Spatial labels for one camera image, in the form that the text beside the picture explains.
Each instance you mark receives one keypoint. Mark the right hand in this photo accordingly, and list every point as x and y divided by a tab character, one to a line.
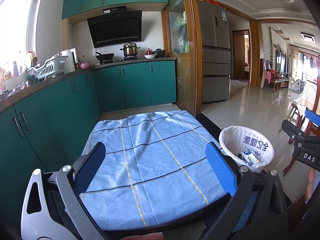
311	177

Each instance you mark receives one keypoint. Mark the blue white medicine box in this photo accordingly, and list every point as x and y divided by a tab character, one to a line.
248	157

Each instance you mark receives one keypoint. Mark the wooden glass sliding door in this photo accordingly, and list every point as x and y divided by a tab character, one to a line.
182	40

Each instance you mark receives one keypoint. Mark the white dish rack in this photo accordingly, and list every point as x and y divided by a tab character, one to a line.
52	67

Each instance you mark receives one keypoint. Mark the white bowl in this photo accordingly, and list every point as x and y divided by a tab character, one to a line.
150	56

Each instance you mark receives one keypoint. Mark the black range hood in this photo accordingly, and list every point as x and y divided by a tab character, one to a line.
115	28

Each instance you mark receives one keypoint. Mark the white lined trash bin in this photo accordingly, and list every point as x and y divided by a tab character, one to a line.
246	147

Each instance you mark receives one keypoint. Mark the stainless steel pot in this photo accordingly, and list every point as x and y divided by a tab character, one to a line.
130	49

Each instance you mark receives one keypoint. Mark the pink bowl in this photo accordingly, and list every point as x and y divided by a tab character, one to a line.
85	65

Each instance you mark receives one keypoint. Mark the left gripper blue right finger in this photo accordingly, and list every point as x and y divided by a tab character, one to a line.
223	171

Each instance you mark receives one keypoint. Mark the wooden chair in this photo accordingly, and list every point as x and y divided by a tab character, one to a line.
311	129

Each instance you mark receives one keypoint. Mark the grey refrigerator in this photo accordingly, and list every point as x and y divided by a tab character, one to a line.
216	50

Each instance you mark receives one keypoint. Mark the white kitchen appliance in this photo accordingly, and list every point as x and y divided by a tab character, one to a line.
71	60

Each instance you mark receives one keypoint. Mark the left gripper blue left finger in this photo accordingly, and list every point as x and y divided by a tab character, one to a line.
86	167

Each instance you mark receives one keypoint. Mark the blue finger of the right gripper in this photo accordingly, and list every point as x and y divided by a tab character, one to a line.
291	130
312	117

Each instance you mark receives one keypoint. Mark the green lower kitchen cabinets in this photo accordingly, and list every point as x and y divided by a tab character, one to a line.
47	125

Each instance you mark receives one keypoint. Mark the left hand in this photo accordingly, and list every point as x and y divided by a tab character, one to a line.
151	236

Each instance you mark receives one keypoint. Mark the blue checked tablecloth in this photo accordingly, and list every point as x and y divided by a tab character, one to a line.
154	171

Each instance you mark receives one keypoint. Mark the dark casserole pot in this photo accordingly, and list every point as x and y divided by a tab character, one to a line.
159	53

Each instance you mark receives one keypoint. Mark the black wok pan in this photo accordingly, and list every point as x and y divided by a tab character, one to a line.
104	57

